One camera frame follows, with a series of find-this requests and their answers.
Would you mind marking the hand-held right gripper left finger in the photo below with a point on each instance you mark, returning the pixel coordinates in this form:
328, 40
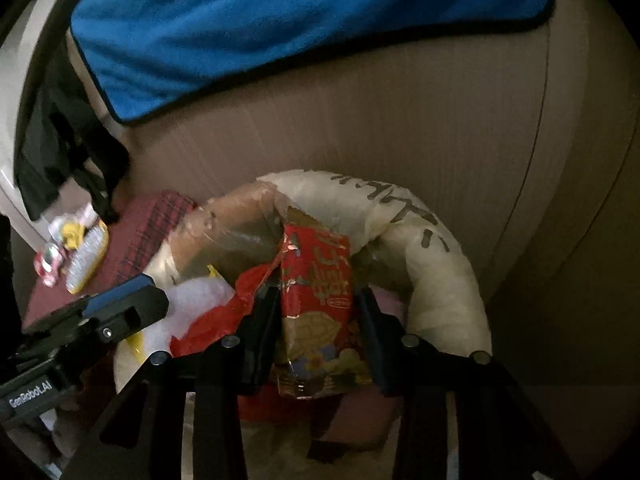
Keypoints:
260, 340

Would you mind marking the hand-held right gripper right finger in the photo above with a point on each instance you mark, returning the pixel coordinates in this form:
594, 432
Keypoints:
372, 350

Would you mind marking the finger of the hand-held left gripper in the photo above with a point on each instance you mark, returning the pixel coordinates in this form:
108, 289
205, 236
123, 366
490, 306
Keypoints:
125, 310

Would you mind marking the red plastic bag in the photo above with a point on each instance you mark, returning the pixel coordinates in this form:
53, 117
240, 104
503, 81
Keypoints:
210, 320

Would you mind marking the round glittery coaster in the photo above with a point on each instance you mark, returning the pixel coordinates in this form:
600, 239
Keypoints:
87, 257

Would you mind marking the white tissue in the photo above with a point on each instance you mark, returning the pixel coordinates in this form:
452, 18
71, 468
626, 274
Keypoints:
195, 305

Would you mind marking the red snack packet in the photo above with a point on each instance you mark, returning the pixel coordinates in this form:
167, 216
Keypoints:
320, 300

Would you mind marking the yellowish bin liner bag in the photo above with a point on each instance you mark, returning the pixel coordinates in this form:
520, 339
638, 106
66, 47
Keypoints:
440, 285

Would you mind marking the red checked cloth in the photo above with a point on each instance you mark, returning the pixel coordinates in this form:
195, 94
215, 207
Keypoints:
150, 225

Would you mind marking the black fabric bag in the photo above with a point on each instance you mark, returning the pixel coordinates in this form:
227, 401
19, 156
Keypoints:
60, 125

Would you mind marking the blue towel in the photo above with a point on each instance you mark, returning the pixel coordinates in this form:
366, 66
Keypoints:
275, 25

